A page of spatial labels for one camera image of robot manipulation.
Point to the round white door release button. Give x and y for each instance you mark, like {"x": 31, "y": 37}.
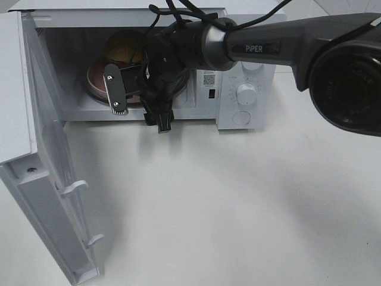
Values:
{"x": 241, "y": 118}

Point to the glass microwave turntable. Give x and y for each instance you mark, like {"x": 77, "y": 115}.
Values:
{"x": 98, "y": 92}

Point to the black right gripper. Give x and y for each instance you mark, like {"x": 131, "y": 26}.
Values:
{"x": 163, "y": 77}

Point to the burger with lettuce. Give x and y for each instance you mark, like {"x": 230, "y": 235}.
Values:
{"x": 125, "y": 46}

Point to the white warning label sticker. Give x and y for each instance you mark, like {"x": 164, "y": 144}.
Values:
{"x": 210, "y": 79}

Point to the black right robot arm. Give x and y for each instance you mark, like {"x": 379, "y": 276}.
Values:
{"x": 335, "y": 57}

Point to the pink round plate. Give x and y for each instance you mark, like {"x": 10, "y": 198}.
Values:
{"x": 95, "y": 81}

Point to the white microwave knob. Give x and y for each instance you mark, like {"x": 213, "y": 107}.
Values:
{"x": 251, "y": 67}
{"x": 246, "y": 94}

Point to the white microwave oven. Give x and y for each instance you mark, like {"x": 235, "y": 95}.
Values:
{"x": 62, "y": 41}

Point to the white microwave door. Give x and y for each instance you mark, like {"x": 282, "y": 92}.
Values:
{"x": 36, "y": 164}

